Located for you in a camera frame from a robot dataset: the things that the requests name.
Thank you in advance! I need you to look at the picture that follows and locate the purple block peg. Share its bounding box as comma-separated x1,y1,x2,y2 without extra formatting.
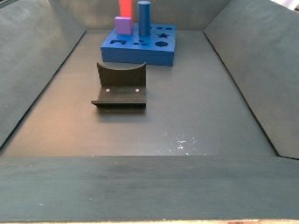
115,17,132,35

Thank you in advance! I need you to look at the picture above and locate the blue shape sorter base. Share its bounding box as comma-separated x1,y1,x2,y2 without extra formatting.
100,24,176,67

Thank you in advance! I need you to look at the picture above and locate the blue cylinder peg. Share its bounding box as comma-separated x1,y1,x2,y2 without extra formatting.
137,1,151,37

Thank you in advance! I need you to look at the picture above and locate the black curved fixture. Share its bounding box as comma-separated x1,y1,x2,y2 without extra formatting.
90,64,145,108

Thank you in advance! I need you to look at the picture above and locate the red square block peg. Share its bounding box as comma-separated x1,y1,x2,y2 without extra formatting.
119,0,133,19

